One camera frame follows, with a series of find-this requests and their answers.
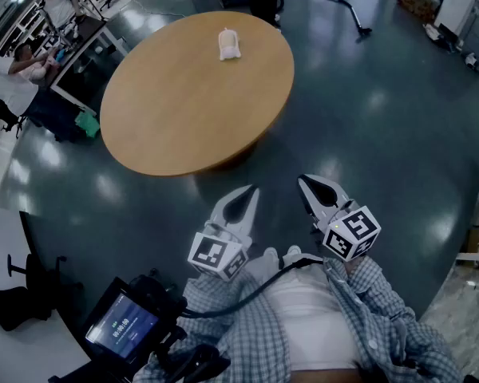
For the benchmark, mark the person's white right shoe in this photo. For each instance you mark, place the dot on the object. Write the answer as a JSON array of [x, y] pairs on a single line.
[[292, 253]]

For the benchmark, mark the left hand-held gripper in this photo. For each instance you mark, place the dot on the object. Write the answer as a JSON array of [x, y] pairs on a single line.
[[217, 253]]

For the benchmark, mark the dark desk with white frame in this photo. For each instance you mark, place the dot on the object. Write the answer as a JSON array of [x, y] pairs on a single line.
[[77, 54]]

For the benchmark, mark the person's white shoe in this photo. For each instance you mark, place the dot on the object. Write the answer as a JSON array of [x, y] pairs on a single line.
[[292, 253], [270, 258]]

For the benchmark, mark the person's checked shirt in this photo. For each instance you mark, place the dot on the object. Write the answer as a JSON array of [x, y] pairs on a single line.
[[247, 333]]

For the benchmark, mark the person's white left shoe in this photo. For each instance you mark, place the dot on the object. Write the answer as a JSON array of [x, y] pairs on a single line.
[[270, 258]]

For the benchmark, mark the black jacket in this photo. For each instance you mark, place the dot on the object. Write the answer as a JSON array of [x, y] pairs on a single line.
[[16, 307]]

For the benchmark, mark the green bag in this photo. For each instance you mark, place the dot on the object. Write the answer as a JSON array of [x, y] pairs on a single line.
[[88, 124]]

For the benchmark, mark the cardboard box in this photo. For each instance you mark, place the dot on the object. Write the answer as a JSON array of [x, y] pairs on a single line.
[[417, 0]]

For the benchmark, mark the person's white undershirt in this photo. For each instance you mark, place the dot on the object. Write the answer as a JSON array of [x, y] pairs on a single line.
[[315, 325]]

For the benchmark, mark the person's right forearm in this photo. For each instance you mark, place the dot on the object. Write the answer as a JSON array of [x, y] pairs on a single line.
[[367, 289]]

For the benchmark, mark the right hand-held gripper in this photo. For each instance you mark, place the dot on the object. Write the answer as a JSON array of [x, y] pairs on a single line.
[[353, 233]]

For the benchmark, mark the person's left forearm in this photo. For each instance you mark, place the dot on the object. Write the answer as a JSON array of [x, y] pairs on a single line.
[[215, 293]]

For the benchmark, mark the round wooden table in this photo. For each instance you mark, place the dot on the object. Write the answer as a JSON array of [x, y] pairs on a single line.
[[191, 106]]

